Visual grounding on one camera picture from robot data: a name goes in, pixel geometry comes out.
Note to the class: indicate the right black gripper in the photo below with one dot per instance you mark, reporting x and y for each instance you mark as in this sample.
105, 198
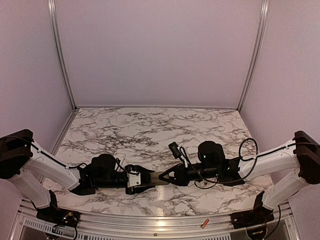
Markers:
180, 177

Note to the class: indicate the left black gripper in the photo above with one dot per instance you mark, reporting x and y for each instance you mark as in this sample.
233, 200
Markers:
138, 190

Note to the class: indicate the beige grey remote control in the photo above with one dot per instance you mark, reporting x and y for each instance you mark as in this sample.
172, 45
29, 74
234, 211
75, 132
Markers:
155, 181

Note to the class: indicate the white remote control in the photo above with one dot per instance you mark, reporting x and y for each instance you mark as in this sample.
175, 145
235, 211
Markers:
120, 161

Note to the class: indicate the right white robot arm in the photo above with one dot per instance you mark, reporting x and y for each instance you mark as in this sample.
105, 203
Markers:
300, 155

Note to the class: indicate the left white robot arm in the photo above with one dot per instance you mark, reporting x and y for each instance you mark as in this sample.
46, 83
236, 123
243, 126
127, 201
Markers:
21, 157

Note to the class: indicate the orange battery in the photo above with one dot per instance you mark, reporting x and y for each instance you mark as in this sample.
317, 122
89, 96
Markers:
205, 223

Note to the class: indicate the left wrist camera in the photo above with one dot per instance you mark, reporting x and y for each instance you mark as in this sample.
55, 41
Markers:
138, 179

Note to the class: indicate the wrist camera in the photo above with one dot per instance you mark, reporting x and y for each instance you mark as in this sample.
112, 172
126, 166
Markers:
177, 153
138, 179

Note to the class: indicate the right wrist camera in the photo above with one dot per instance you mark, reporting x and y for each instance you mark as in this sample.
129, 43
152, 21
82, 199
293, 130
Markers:
177, 153

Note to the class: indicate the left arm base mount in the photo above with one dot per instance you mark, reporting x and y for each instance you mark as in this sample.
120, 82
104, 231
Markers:
57, 215

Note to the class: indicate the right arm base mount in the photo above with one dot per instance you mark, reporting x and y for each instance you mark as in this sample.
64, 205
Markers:
256, 216

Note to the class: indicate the front aluminium rail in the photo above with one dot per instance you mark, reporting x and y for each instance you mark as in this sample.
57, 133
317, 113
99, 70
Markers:
99, 226

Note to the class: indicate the left aluminium frame post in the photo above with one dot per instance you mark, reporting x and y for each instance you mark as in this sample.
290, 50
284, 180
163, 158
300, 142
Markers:
60, 56

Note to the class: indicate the aluminium frame post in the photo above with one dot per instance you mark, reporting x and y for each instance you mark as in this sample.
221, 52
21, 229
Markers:
261, 29
60, 56

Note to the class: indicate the right aluminium frame post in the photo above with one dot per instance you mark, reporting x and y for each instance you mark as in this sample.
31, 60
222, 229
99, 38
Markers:
261, 29

